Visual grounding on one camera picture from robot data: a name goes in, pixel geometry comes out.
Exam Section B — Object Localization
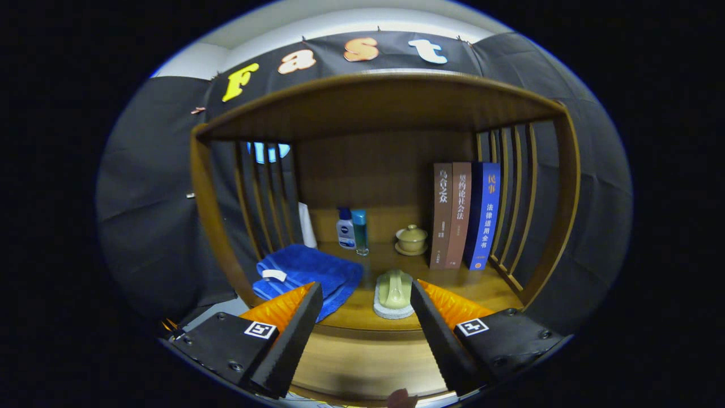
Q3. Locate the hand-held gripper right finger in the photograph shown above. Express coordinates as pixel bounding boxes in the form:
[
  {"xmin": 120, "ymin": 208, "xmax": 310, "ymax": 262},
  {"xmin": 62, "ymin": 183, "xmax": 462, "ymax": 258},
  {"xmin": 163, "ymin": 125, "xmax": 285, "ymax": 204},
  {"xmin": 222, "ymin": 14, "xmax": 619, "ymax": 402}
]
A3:
[{"xmin": 410, "ymin": 279, "xmax": 566, "ymax": 397}]

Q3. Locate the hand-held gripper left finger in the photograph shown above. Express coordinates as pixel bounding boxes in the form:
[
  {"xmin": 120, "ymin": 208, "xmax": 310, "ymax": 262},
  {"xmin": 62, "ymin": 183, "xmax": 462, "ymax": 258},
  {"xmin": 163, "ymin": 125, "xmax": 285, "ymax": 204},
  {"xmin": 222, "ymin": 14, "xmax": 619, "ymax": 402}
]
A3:
[{"xmin": 170, "ymin": 282, "xmax": 324, "ymax": 400}]

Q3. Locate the green brush with white sponge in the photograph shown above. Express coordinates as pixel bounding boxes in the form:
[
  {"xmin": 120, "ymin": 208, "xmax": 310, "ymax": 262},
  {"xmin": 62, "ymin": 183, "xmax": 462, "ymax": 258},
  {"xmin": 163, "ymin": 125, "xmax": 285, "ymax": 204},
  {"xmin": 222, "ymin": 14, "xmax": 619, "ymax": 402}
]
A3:
[{"xmin": 373, "ymin": 269, "xmax": 415, "ymax": 320}]

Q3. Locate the wooden cabinet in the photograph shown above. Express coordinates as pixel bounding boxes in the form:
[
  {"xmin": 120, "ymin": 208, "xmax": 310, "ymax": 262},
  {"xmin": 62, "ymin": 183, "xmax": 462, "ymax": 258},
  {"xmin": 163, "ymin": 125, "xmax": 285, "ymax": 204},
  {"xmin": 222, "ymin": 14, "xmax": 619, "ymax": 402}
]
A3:
[{"xmin": 190, "ymin": 71, "xmax": 582, "ymax": 406}]

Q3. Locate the folded blue towel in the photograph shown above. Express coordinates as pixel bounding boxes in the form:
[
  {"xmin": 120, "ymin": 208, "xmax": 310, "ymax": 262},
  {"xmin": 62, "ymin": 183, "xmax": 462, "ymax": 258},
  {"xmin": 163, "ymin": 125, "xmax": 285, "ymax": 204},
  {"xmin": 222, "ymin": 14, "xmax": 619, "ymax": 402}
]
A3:
[{"xmin": 252, "ymin": 244, "xmax": 364, "ymax": 324}]

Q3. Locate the beige lidded teacup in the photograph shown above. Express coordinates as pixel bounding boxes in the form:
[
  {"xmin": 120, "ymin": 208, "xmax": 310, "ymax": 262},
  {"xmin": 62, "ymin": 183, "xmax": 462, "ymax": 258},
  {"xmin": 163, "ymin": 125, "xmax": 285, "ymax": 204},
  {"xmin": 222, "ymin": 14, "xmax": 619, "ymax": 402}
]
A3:
[{"xmin": 395, "ymin": 224, "xmax": 429, "ymax": 257}]

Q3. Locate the dark brown book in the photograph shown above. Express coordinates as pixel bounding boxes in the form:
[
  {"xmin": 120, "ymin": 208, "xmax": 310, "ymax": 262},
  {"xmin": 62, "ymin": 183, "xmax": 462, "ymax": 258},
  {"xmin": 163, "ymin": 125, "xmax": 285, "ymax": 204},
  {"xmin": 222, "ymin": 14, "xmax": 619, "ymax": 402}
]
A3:
[{"xmin": 429, "ymin": 163, "xmax": 454, "ymax": 270}]

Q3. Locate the reddish brown book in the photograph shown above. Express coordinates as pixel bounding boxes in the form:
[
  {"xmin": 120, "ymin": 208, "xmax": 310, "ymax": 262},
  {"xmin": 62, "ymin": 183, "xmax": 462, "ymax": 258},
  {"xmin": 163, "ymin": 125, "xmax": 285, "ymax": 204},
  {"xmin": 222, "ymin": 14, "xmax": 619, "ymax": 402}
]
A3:
[{"xmin": 445, "ymin": 162, "xmax": 473, "ymax": 270}]

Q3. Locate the white tube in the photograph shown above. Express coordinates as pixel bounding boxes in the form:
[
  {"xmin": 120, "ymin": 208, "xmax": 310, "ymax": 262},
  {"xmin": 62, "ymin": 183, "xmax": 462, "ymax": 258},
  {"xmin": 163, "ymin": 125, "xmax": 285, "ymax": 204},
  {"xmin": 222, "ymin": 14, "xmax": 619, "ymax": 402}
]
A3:
[{"xmin": 298, "ymin": 202, "xmax": 318, "ymax": 249}]

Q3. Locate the blue book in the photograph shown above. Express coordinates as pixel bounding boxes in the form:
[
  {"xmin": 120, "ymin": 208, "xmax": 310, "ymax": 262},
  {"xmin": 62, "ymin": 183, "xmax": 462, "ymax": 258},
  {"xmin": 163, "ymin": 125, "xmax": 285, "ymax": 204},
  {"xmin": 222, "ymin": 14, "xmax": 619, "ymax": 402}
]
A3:
[{"xmin": 464, "ymin": 162, "xmax": 501, "ymax": 271}]

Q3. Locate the white bottle with blue cap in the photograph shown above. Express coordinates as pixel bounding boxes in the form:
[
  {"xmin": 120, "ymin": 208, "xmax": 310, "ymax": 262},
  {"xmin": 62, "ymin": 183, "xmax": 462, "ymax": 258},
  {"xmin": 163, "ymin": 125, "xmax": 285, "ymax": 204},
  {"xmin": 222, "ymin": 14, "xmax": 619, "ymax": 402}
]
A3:
[{"xmin": 336, "ymin": 207, "xmax": 356, "ymax": 250}]

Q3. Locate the teal bottle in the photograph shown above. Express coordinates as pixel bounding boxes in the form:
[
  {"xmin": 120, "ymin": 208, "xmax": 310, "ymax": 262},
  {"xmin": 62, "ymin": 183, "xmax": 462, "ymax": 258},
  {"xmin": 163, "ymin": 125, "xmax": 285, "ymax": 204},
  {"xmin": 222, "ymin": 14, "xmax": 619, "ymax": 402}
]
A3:
[{"xmin": 351, "ymin": 210, "xmax": 369, "ymax": 256}]

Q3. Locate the black backdrop cloth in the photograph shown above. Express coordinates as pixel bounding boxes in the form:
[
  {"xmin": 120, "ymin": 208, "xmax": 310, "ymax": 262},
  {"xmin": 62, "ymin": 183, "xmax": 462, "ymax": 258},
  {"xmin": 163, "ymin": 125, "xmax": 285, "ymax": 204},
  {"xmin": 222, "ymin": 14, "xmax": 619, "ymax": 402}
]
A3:
[{"xmin": 96, "ymin": 31, "xmax": 632, "ymax": 335}]

